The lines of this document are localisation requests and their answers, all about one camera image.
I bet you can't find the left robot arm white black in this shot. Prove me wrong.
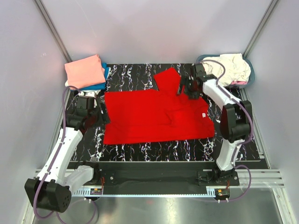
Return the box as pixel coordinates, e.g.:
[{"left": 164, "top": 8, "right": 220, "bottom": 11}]
[{"left": 24, "top": 96, "right": 110, "bottom": 215}]

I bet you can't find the right aluminium corner post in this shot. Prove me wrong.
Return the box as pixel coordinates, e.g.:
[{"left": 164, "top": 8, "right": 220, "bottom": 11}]
[{"left": 243, "top": 0, "right": 280, "bottom": 57}]

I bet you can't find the left aluminium corner post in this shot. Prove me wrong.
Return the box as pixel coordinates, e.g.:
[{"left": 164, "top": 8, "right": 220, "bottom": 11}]
[{"left": 33, "top": 0, "right": 72, "bottom": 63}]

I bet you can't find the folded white t shirt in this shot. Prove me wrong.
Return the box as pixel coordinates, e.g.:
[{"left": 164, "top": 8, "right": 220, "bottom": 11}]
[{"left": 79, "top": 90, "right": 100, "bottom": 97}]

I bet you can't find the pink garment in basket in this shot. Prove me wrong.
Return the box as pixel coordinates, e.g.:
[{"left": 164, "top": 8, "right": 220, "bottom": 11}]
[{"left": 231, "top": 81, "right": 248, "bottom": 86}]

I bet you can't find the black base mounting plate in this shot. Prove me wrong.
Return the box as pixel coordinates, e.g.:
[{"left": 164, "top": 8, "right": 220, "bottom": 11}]
[{"left": 95, "top": 161, "right": 240, "bottom": 186}]

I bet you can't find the folded blue t shirt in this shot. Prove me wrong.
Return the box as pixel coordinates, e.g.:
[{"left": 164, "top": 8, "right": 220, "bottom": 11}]
[{"left": 82, "top": 63, "right": 110, "bottom": 91}]

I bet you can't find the aluminium corner post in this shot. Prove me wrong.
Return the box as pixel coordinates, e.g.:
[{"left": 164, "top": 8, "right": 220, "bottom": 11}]
[
  {"left": 243, "top": 0, "right": 280, "bottom": 57},
  {"left": 33, "top": 0, "right": 72, "bottom": 63}
]

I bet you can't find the folded pink t shirt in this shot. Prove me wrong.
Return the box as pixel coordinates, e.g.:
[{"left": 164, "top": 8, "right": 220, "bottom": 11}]
[{"left": 64, "top": 55, "right": 104, "bottom": 89}]

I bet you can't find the red t shirt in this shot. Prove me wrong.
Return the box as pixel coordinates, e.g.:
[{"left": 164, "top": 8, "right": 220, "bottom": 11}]
[{"left": 103, "top": 68, "right": 214, "bottom": 145}]

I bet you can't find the slotted cable duct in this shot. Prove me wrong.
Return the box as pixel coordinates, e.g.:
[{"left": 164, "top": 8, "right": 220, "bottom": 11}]
[{"left": 72, "top": 186, "right": 215, "bottom": 198}]

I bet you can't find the cream crumpled t shirt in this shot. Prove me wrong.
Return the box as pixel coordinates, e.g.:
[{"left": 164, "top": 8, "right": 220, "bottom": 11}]
[{"left": 202, "top": 53, "right": 252, "bottom": 87}]

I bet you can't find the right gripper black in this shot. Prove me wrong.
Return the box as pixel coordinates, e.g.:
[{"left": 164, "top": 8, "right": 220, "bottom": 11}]
[{"left": 175, "top": 76, "right": 200, "bottom": 101}]

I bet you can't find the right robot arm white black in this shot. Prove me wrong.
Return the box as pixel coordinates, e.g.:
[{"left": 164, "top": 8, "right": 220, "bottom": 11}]
[{"left": 177, "top": 63, "right": 253, "bottom": 185}]

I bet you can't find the aluminium frame rail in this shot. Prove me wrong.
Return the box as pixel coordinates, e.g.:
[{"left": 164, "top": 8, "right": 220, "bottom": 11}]
[{"left": 30, "top": 169, "right": 285, "bottom": 188}]

